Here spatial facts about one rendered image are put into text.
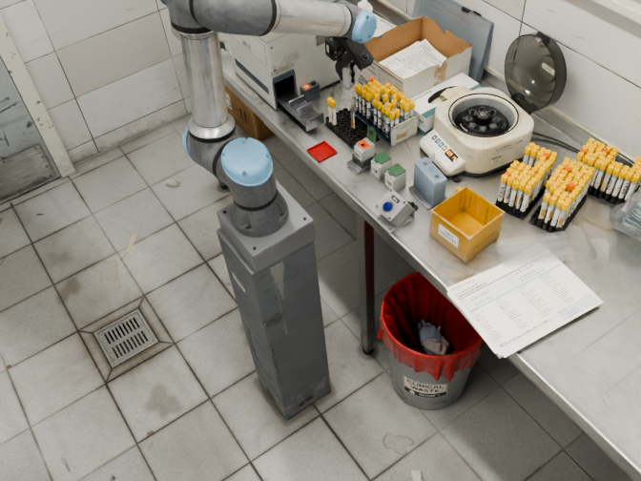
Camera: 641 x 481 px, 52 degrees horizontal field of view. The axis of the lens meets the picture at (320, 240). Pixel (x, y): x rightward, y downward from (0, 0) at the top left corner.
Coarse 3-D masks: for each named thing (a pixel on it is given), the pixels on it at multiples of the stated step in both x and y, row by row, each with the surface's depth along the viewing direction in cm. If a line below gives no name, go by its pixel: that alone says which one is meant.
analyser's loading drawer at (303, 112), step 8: (288, 88) 216; (280, 96) 213; (288, 96) 213; (296, 96) 212; (280, 104) 211; (288, 104) 210; (296, 104) 208; (304, 104) 210; (296, 112) 205; (304, 112) 206; (312, 112) 207; (304, 120) 204; (312, 120) 202; (320, 120) 204; (312, 128) 204
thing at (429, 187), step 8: (424, 160) 180; (416, 168) 181; (424, 168) 178; (432, 168) 178; (416, 176) 182; (424, 176) 177; (432, 176) 176; (440, 176) 176; (416, 184) 185; (424, 184) 180; (432, 184) 175; (440, 184) 175; (416, 192) 185; (424, 192) 181; (432, 192) 177; (440, 192) 178; (424, 200) 182; (432, 200) 179; (440, 200) 180; (432, 208) 181
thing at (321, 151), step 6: (318, 144) 201; (324, 144) 202; (312, 150) 201; (318, 150) 200; (324, 150) 200; (330, 150) 200; (312, 156) 199; (318, 156) 199; (324, 156) 199; (330, 156) 198
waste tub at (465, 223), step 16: (464, 192) 173; (448, 208) 173; (464, 208) 178; (480, 208) 173; (496, 208) 167; (432, 224) 171; (448, 224) 165; (464, 224) 176; (480, 224) 176; (496, 224) 167; (448, 240) 169; (464, 240) 163; (480, 240) 166; (464, 256) 167
